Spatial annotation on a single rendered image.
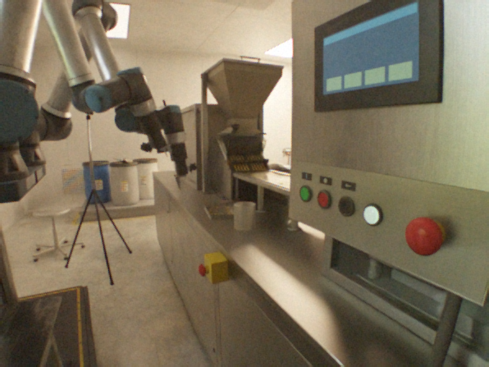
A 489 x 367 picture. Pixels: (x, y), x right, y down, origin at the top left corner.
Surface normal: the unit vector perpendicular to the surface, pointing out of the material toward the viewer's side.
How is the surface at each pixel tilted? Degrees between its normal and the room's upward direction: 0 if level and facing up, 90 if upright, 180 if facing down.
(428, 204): 90
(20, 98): 95
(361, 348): 0
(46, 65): 90
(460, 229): 90
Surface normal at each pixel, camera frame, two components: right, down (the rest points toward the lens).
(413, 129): -0.90, 0.07
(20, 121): 0.82, 0.18
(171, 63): 0.43, 0.16
